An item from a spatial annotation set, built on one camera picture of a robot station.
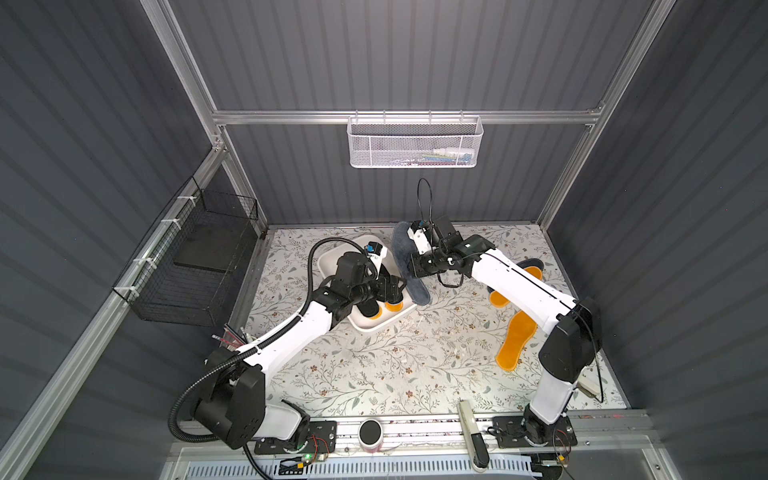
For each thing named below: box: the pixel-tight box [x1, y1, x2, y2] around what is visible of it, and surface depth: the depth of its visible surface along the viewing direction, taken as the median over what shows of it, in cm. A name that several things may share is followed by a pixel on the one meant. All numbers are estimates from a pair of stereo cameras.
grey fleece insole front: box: [392, 221, 432, 306], surface depth 84 cm
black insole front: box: [356, 300, 379, 317], surface depth 96 cm
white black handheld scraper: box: [457, 400, 490, 473], surface depth 72 cm
